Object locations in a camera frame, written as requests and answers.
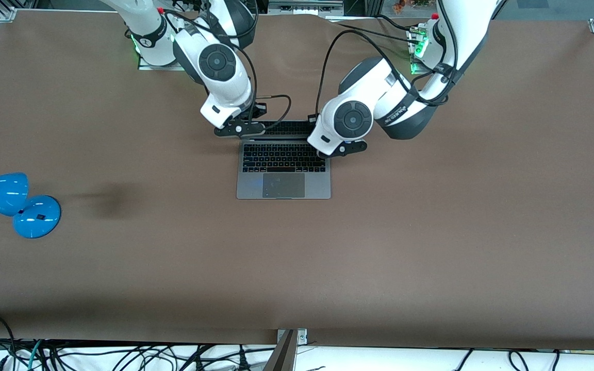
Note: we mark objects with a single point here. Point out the blue desk lamp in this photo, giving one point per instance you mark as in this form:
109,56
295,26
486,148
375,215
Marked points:
36,219

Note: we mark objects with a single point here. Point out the metal clamp bracket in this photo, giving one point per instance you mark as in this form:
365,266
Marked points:
302,337

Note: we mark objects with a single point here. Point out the aluminium camera post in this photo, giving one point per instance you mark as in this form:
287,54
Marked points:
282,355

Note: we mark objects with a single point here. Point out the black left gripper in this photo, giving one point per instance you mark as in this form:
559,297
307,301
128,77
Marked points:
311,116

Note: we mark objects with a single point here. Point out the grey laptop with black keyboard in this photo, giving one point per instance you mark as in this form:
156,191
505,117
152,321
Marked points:
297,190

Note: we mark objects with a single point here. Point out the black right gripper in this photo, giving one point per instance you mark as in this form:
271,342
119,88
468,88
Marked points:
259,110

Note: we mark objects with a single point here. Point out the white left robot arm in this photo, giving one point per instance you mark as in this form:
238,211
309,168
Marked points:
353,118

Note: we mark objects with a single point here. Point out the orange background item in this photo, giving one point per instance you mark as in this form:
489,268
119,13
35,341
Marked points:
410,4

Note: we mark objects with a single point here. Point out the brown table cover sheet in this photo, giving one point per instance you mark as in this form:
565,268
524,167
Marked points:
297,268

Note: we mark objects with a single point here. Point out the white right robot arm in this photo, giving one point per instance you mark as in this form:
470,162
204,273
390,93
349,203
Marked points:
217,62

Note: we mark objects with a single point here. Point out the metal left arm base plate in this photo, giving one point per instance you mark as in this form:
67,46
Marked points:
416,66

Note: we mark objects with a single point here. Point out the grey control box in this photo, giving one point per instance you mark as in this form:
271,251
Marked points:
304,6

